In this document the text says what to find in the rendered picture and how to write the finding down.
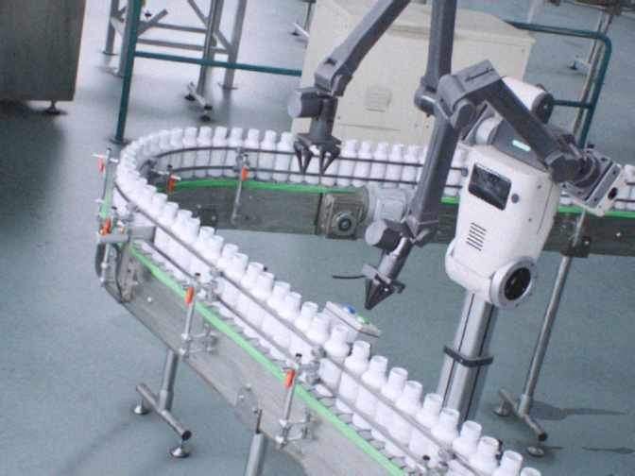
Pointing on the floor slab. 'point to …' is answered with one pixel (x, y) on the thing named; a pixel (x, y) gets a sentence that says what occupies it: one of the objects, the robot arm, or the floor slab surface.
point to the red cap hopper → (178, 30)
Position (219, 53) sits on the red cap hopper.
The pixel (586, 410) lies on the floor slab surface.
